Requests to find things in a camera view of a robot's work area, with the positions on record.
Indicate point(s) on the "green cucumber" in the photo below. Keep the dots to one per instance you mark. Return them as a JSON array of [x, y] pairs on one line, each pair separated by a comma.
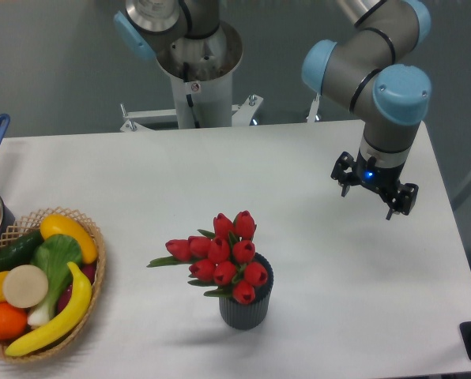
[[20, 251]]

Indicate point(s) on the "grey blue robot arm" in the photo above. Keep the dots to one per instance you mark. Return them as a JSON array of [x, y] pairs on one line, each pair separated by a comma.
[[364, 75]]

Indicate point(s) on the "green bok choy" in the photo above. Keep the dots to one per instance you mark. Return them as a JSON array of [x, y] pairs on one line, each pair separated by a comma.
[[52, 257]]

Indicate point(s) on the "yellow banana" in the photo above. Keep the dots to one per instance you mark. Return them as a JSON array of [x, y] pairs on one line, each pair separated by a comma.
[[62, 323]]

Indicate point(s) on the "woven wicker basket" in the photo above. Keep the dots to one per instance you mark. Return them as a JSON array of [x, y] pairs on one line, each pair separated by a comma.
[[31, 222]]

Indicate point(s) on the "dark red vegetable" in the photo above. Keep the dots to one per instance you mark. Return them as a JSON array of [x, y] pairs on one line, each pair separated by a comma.
[[90, 273]]

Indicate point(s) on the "red tulip bouquet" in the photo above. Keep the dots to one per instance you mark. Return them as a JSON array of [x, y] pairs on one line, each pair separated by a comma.
[[224, 259]]

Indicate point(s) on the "orange fruit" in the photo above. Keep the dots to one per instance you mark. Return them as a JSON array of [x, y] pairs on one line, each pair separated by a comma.
[[13, 322]]

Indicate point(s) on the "beige round disc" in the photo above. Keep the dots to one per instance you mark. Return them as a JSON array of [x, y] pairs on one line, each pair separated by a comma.
[[25, 286]]

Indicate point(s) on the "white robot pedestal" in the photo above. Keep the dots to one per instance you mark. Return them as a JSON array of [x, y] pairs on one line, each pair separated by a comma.
[[200, 72]]

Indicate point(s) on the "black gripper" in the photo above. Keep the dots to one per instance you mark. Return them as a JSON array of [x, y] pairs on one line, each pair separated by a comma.
[[400, 197]]

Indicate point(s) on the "dark grey ribbed vase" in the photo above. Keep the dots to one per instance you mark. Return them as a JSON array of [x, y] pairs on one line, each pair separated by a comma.
[[246, 317]]

